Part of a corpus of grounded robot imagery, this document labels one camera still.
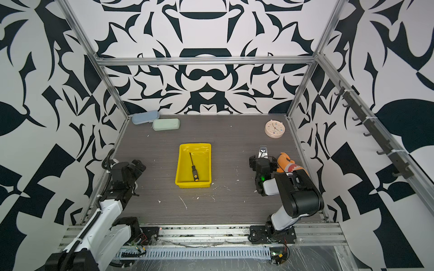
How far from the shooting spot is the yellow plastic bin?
88 centimetres

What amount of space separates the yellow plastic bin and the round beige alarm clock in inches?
15.8

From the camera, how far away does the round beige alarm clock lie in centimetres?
110
